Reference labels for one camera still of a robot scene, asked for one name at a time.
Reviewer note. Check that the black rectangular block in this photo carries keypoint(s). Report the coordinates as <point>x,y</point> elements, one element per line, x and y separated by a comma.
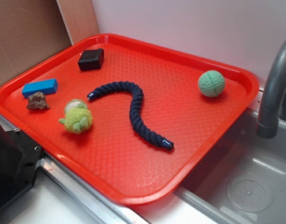
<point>91,59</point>

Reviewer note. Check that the green plush toy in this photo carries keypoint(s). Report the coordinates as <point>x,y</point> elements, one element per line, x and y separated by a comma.
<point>77,117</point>

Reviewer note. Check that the red plastic tray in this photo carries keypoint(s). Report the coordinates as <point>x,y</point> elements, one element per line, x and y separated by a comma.
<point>111,157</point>

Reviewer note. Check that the green dimpled ball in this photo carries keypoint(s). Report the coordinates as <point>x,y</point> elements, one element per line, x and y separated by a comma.
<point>211,83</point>

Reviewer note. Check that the grey plastic sink basin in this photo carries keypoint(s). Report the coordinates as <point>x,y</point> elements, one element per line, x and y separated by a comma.
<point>242,180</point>

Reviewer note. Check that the brown cardboard panel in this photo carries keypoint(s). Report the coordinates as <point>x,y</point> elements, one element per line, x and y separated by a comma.
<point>32,31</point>

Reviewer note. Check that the blue rectangular block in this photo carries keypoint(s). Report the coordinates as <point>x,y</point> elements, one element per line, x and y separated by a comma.
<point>49,86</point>

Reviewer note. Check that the brown rough rock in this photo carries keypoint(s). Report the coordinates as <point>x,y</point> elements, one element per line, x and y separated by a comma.
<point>37,101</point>

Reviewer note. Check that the grey curved faucet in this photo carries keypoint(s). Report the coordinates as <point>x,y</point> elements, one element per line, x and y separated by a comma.
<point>273,102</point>

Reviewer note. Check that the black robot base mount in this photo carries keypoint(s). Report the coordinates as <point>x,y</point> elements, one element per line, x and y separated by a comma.
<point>20,158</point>

